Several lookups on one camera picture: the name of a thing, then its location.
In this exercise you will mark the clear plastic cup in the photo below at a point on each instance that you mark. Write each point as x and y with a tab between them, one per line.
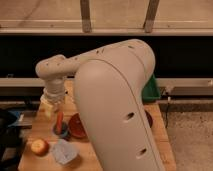
64	152

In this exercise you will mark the black chair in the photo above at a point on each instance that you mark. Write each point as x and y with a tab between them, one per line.
9	138

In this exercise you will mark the purple bowl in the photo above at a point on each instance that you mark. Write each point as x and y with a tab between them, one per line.
149	118

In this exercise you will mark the small blue cup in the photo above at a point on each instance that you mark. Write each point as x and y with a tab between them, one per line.
64	131

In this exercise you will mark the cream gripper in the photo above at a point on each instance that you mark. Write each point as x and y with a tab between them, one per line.
50	108

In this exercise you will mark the orange bowl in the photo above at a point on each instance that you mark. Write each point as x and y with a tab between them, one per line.
75	127

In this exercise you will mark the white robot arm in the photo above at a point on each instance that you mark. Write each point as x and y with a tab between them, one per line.
107	87

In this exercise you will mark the red yellow apple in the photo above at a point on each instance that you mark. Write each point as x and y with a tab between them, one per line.
40	147

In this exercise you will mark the green plastic bin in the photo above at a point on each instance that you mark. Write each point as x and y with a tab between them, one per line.
151	92

